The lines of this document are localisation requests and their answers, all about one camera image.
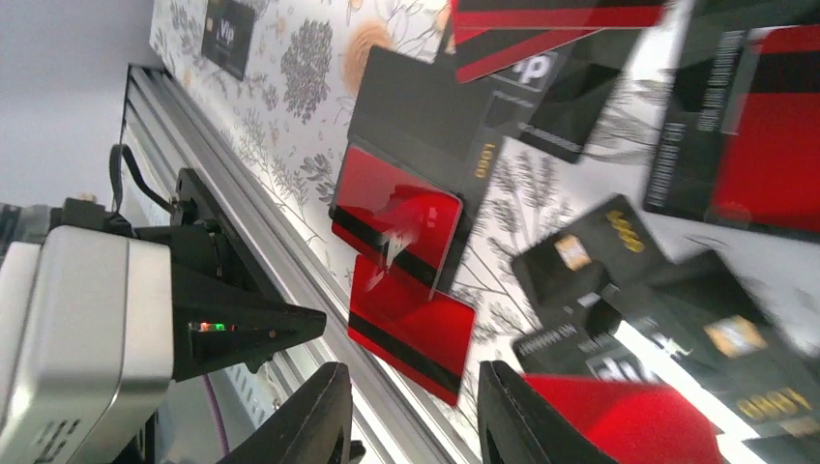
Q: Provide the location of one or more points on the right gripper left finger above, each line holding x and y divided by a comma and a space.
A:
313, 426

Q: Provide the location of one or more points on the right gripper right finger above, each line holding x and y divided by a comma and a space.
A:
517, 426

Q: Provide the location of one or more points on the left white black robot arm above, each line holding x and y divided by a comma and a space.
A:
96, 325

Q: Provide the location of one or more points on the black card by left arm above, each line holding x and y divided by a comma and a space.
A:
227, 33

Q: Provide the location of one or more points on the black chip cards cluster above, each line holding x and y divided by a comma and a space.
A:
612, 307

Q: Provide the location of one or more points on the black red card left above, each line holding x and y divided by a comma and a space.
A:
415, 171

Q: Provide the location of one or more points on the red black card centre top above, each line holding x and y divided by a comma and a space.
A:
739, 142

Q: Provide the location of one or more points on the aluminium rail frame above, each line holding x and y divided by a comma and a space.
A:
256, 256

